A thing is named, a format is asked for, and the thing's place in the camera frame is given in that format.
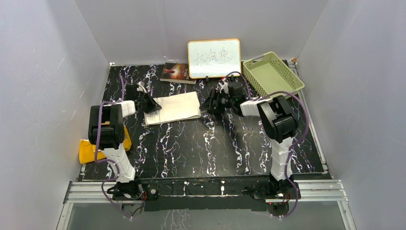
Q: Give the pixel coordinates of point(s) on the black base frame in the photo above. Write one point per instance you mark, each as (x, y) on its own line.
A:
(254, 192)

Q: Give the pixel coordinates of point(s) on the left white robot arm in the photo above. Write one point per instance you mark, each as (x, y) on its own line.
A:
(106, 131)

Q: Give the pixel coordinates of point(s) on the small whiteboard orange frame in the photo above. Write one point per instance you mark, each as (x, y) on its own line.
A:
(213, 58)

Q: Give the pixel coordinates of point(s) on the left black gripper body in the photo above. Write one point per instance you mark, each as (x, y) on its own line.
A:
(141, 99)

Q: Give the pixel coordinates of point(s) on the green plastic basket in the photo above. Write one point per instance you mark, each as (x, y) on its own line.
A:
(268, 74)

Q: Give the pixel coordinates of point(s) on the dark paperback book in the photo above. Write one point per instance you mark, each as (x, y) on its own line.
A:
(176, 73)

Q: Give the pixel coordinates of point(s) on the yellow bear towel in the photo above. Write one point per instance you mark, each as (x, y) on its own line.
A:
(87, 150)

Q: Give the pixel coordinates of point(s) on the white towel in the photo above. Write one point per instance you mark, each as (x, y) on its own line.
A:
(177, 107)

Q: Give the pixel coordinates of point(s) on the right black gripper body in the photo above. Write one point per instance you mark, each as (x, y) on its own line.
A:
(223, 101)

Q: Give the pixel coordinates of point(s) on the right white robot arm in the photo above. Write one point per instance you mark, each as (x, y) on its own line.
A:
(278, 120)

